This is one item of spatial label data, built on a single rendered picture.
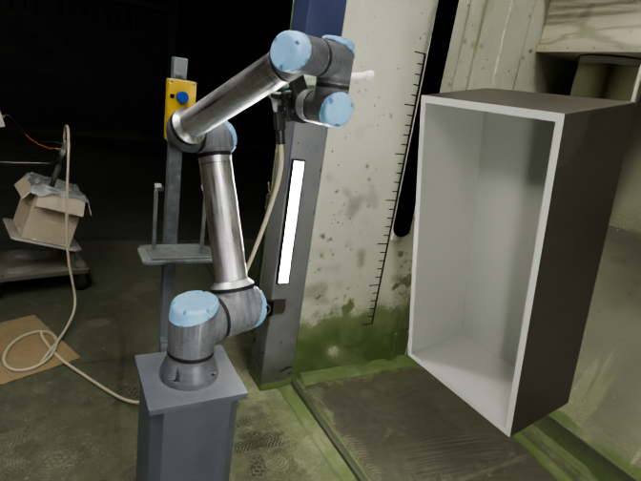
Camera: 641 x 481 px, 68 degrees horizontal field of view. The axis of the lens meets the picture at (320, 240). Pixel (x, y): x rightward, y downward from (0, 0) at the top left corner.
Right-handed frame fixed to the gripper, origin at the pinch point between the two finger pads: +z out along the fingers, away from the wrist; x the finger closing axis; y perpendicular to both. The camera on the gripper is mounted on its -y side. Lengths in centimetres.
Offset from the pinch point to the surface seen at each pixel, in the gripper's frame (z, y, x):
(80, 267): 206, 127, -64
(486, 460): -36, 173, 79
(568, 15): 28, -20, 188
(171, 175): 76, 40, -20
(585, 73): 13, 8, 187
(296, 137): 52, 27, 34
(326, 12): 51, -25, 52
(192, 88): 70, 3, -6
